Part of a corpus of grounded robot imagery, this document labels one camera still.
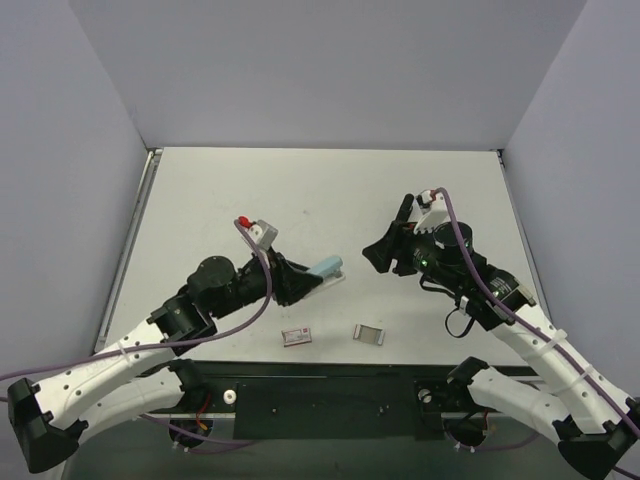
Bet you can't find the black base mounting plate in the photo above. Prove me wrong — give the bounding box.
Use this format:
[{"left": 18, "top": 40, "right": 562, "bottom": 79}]
[{"left": 164, "top": 361, "right": 489, "bottom": 446}]

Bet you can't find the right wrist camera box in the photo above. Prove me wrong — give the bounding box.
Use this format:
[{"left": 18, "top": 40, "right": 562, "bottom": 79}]
[{"left": 413, "top": 189, "right": 449, "bottom": 235}]

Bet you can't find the open staple box tray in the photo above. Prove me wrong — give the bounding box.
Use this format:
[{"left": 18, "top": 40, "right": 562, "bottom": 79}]
[{"left": 353, "top": 324, "right": 385, "bottom": 346}]

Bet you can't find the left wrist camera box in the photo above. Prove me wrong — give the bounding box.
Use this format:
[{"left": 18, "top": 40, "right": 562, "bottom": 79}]
[{"left": 248, "top": 220, "right": 278, "bottom": 251}]

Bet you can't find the light blue white stapler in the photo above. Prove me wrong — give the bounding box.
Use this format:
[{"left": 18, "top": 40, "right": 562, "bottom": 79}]
[{"left": 307, "top": 255, "right": 346, "bottom": 295}]

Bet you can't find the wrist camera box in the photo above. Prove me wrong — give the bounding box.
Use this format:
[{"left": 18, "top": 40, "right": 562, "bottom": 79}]
[
  {"left": 248, "top": 220, "right": 278, "bottom": 251},
  {"left": 413, "top": 189, "right": 449, "bottom": 235}
]

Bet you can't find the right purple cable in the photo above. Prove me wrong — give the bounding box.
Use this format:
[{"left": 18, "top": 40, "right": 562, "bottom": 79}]
[{"left": 433, "top": 186, "right": 640, "bottom": 476}]

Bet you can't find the red white staple box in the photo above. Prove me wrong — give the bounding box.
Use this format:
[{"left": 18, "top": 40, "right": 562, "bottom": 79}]
[{"left": 281, "top": 327, "right": 312, "bottom": 347}]

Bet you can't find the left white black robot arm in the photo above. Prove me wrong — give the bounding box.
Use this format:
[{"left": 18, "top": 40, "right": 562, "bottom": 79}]
[{"left": 7, "top": 250, "right": 342, "bottom": 474}]

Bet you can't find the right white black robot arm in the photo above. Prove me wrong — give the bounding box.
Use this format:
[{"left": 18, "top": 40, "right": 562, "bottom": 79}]
[{"left": 362, "top": 188, "right": 639, "bottom": 479}]

